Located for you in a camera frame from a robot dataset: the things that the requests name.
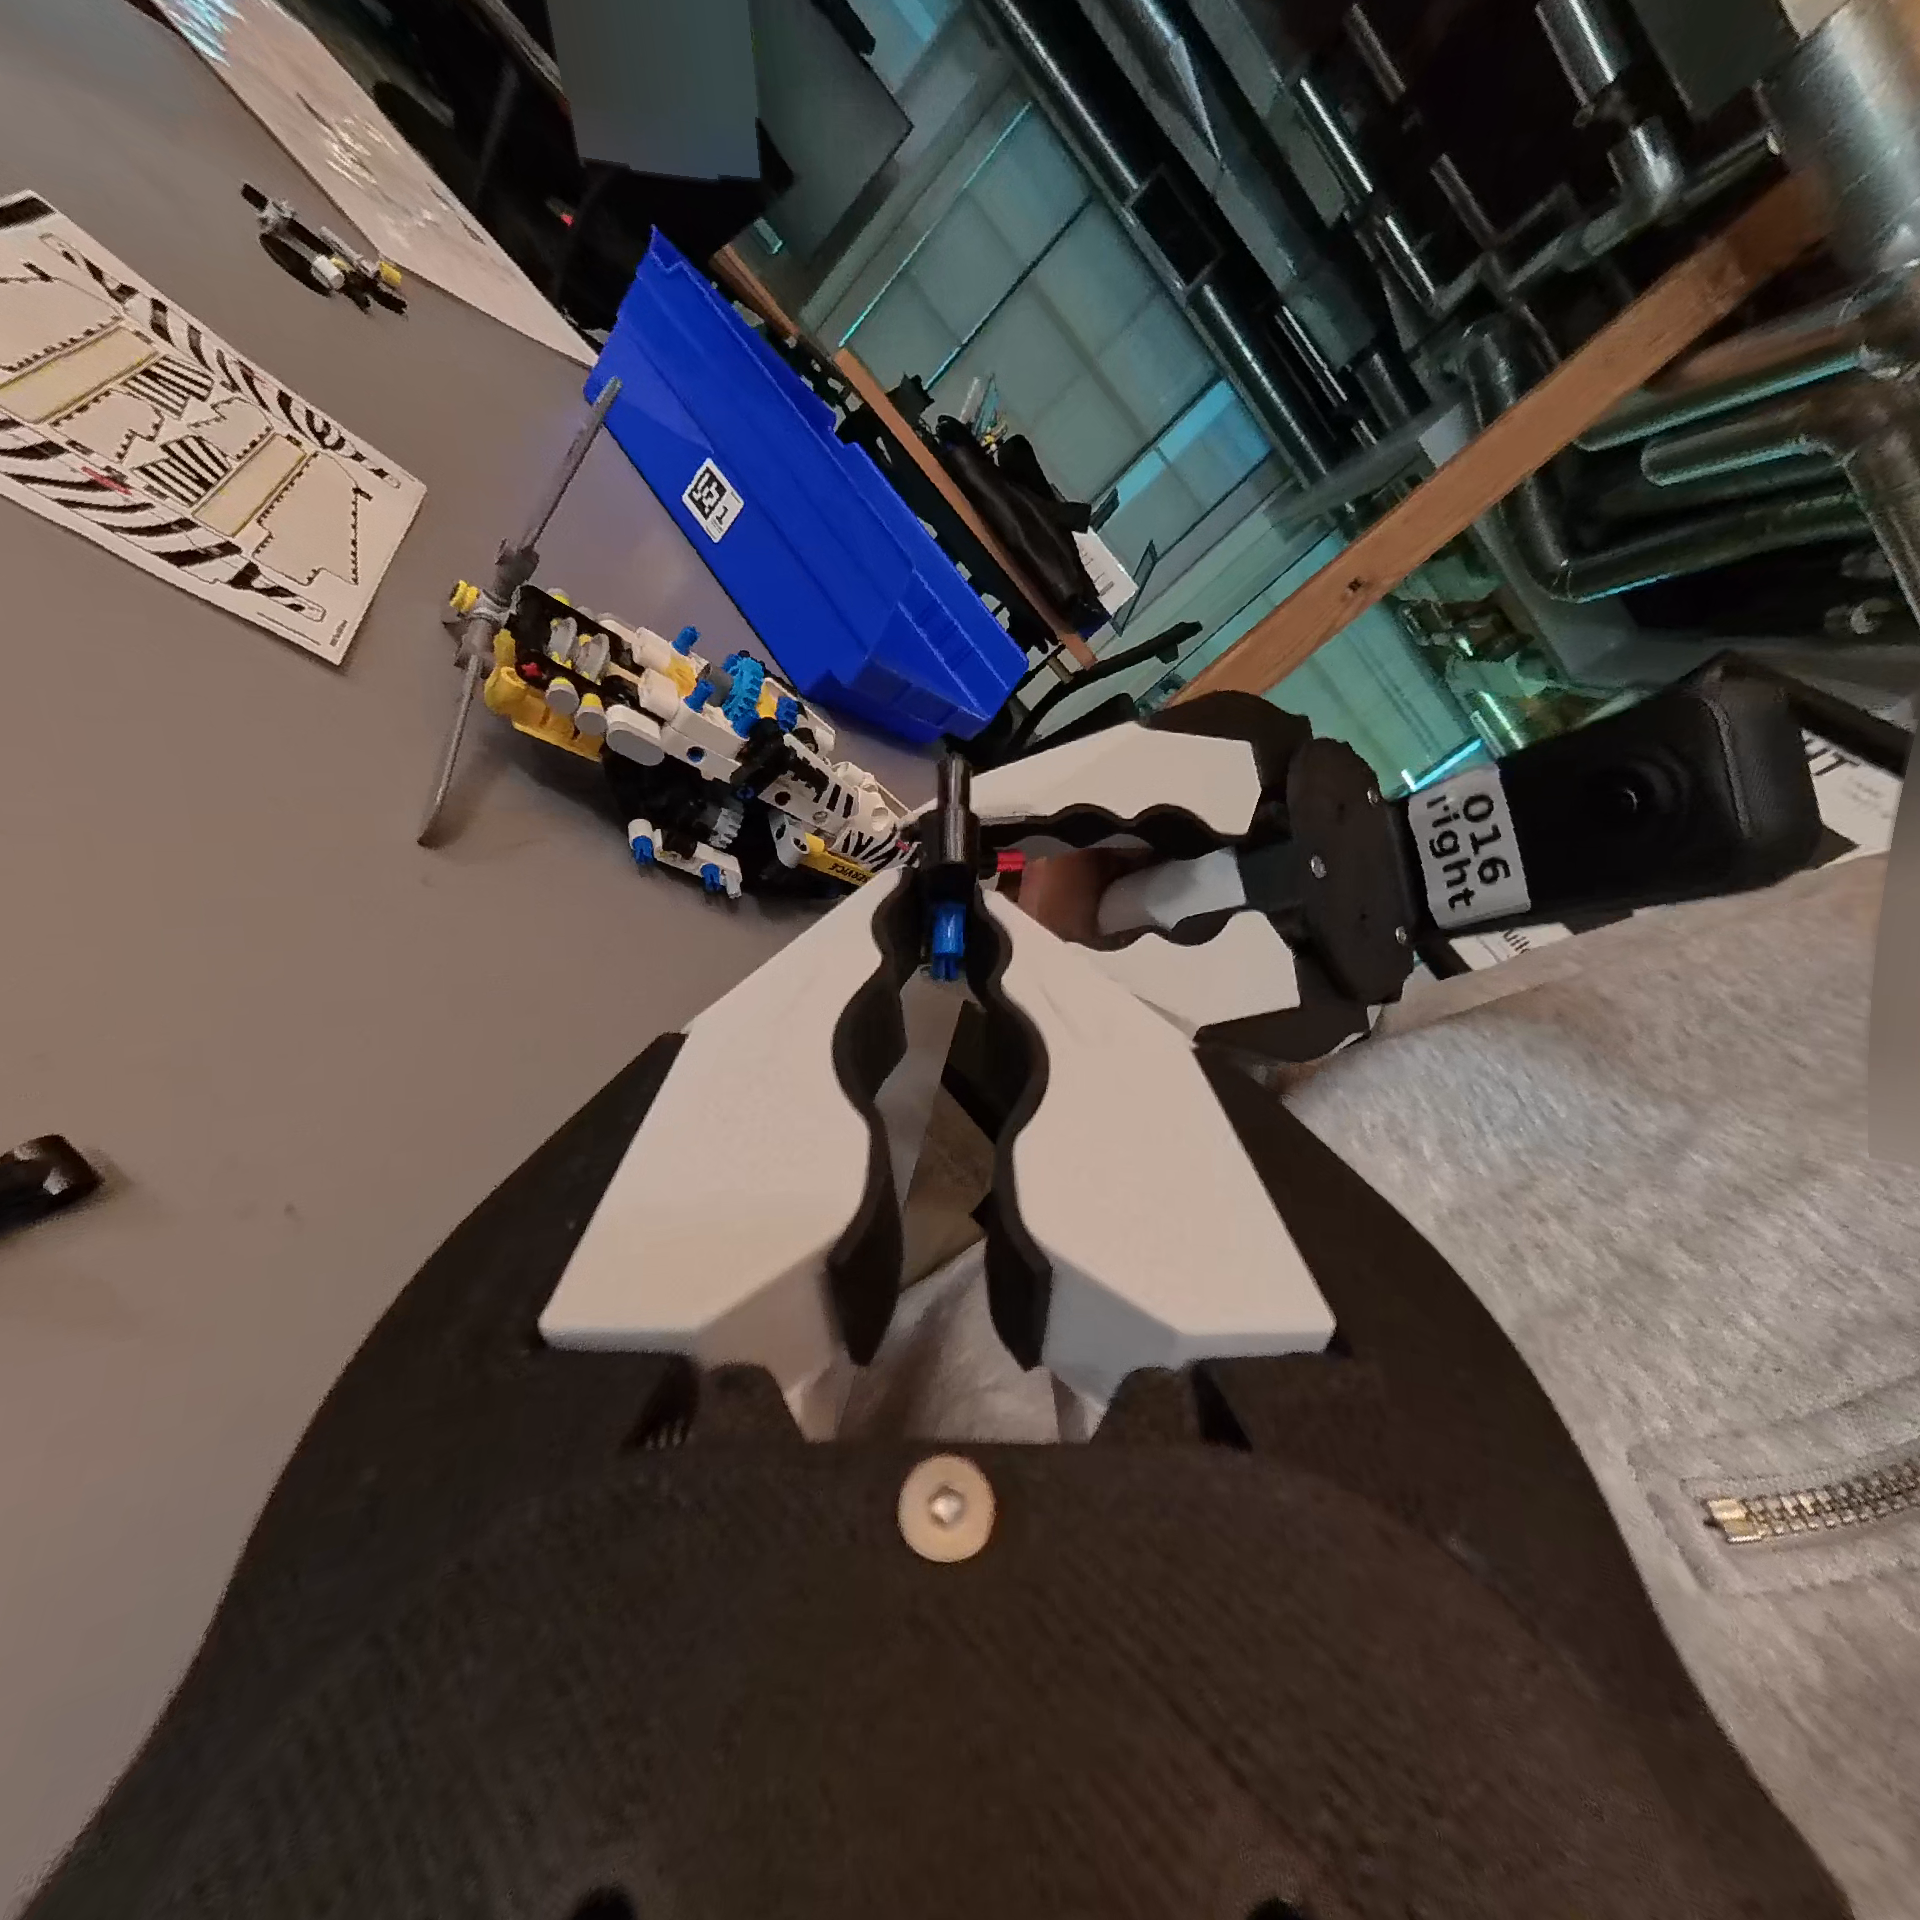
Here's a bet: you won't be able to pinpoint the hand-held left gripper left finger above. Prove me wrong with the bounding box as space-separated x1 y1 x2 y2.
537 881 937 1429

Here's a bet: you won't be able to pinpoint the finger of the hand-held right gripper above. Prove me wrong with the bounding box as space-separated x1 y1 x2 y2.
1053 901 1303 1051
968 724 1265 876

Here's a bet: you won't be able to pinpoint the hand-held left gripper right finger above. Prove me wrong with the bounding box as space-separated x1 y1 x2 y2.
962 881 1335 1420

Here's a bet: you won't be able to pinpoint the black lego beam blue pins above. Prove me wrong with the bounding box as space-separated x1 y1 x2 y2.
903 754 980 984

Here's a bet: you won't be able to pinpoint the partly built lego helicopter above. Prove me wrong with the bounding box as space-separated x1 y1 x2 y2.
419 376 920 901

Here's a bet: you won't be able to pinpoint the black lego connector with holes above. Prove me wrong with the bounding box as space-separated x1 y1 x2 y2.
0 1134 106 1238

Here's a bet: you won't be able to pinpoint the small lego rotor assembly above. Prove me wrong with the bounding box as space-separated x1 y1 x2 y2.
240 181 412 317

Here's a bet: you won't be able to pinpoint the black jacket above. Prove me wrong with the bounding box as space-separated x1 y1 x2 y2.
931 411 1103 602

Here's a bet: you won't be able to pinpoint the blue plastic storage bin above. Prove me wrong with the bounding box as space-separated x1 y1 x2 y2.
583 224 1036 748

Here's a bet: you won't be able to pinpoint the person's grey hoodie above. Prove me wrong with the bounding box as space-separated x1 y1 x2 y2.
1285 863 1920 1920

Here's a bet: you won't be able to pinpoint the slanted wooden beam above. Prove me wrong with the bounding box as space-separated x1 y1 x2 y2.
1168 185 1854 710

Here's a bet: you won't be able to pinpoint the dark background monitor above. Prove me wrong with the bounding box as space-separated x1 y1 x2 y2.
546 0 919 192

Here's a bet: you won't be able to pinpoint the zebra striped sticker sheet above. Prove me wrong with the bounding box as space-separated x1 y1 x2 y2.
0 191 425 666

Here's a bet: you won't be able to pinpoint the printed paper sheet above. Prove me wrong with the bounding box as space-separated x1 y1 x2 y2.
140 0 597 370

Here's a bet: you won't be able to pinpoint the silver ventilation duct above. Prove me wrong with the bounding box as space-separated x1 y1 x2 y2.
1458 0 1920 602

